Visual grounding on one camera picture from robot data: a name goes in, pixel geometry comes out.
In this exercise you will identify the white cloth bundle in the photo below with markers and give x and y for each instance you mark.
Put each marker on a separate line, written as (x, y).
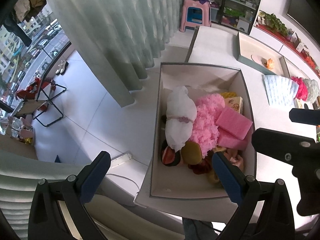
(181, 113)

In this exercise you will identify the white power strip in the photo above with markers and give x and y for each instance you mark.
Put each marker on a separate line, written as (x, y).
(121, 159)

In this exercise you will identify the pink plastic stool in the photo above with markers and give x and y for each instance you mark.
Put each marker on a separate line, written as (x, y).
(195, 13)

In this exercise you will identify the black folding chair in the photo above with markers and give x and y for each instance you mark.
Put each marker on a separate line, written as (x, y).
(36, 99)

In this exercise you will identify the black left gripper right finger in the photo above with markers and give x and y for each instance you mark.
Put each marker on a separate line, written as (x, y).
(232, 179)

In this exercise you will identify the fluffy pink yarn ball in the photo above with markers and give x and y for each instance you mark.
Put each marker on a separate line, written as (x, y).
(205, 130)

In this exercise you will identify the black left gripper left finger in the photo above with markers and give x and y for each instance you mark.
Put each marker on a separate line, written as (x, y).
(91, 176)

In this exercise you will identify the dark glass cabinet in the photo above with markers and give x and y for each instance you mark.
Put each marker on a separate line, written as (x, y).
(235, 14)

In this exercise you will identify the mustard round felt pad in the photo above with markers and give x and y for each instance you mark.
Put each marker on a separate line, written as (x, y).
(191, 153)

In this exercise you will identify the small printed card box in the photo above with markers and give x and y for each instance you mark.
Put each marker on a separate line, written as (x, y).
(299, 103)

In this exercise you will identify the light blue knitted cloth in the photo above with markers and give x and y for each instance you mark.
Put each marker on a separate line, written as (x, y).
(281, 91)

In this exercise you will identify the flat grey tray box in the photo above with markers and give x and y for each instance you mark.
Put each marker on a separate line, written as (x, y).
(254, 54)

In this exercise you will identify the white printed tissue pack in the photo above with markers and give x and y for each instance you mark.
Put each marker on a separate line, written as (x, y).
(235, 103)

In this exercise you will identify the red fluffy yarn ball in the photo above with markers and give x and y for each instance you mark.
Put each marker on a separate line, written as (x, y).
(302, 93)

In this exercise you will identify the grey-green fluffy yarn ball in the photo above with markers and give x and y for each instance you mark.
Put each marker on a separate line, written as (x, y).
(313, 89)

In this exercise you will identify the red felt piece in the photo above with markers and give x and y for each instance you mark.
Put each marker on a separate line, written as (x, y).
(204, 167)

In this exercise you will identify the tan knitted sock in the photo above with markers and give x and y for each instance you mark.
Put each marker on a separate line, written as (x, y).
(212, 176)

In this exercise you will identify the pink black sock roll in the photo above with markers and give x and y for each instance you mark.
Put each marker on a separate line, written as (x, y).
(168, 156)

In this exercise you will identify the pink sponge block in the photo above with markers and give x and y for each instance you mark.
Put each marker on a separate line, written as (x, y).
(234, 123)
(227, 140)

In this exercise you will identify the yellow foam fruit net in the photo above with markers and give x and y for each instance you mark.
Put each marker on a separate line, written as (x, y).
(226, 95)

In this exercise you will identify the pale green curtain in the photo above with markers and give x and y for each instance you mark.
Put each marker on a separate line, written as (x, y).
(119, 39)

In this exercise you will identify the large grey open box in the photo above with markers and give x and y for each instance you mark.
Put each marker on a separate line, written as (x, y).
(177, 190)

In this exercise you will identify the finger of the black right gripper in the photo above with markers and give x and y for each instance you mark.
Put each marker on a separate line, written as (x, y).
(305, 116)
(293, 149)

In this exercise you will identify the orange small toy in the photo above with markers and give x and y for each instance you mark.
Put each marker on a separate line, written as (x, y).
(269, 64)

